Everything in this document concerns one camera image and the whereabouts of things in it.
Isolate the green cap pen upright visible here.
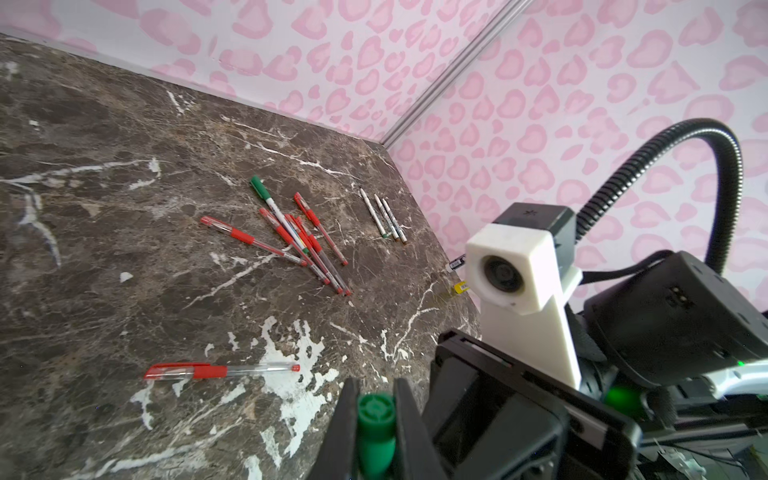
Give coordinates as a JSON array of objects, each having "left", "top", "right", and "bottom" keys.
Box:
[{"left": 250, "top": 176, "right": 317, "bottom": 265}]

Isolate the yellow marker by wall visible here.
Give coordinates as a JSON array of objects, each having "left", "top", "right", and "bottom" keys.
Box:
[{"left": 453, "top": 281, "right": 470, "bottom": 295}]

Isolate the green cap marker pen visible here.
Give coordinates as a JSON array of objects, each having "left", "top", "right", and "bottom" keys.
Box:
[{"left": 360, "top": 188, "right": 388, "bottom": 238}]

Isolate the red pen cluster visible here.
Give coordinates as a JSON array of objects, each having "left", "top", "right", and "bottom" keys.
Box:
[
  {"left": 259, "top": 208, "right": 343, "bottom": 294},
  {"left": 287, "top": 215, "right": 351, "bottom": 296},
  {"left": 294, "top": 193, "right": 349, "bottom": 266}
]

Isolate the red pen cluster centre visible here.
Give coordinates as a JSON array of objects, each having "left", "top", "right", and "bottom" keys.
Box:
[{"left": 259, "top": 208, "right": 343, "bottom": 294}]

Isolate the red pen lying alone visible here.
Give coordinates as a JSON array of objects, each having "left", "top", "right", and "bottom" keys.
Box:
[{"left": 144, "top": 362, "right": 301, "bottom": 381}]

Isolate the right corner frame post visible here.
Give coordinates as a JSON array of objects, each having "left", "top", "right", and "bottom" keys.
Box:
[{"left": 380, "top": 0, "right": 533, "bottom": 148}]

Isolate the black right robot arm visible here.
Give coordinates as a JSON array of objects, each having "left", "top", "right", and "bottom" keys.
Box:
[{"left": 392, "top": 118, "right": 767, "bottom": 479}]

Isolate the red pen far left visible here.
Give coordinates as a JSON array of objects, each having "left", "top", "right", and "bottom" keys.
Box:
[{"left": 200, "top": 216, "right": 308, "bottom": 267}]

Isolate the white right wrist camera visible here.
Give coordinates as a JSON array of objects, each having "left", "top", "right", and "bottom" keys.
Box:
[{"left": 465, "top": 202, "right": 583, "bottom": 389}]

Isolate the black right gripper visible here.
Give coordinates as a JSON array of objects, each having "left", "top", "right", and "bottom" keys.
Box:
[{"left": 419, "top": 329, "right": 642, "bottom": 479}]

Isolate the brown cap marker pen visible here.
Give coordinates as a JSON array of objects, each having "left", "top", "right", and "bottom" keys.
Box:
[{"left": 382, "top": 199, "right": 408, "bottom": 244}]

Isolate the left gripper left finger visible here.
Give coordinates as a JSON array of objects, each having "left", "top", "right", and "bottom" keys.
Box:
[{"left": 307, "top": 378, "right": 360, "bottom": 480}]

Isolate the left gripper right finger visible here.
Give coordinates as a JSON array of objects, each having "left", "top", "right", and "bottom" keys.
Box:
[{"left": 392, "top": 378, "right": 447, "bottom": 480}]

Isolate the green pen cap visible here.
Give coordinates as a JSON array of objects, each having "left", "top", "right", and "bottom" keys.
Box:
[{"left": 356, "top": 393, "right": 396, "bottom": 479}]

